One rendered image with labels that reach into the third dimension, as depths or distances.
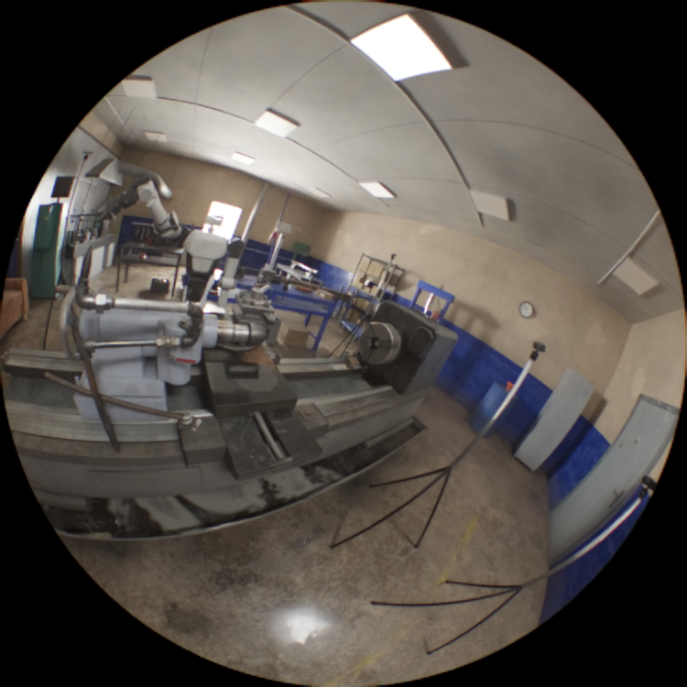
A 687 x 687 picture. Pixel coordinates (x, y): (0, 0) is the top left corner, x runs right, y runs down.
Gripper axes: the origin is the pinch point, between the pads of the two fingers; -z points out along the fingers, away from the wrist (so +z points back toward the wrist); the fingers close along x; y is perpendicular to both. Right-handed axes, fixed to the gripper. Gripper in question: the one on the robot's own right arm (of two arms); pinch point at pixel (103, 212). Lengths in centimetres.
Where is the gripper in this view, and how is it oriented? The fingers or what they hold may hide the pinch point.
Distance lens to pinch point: 120.5
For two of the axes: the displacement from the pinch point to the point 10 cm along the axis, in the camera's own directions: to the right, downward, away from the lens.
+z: 7.5, -4.6, 4.7
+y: 5.0, -0.7, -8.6
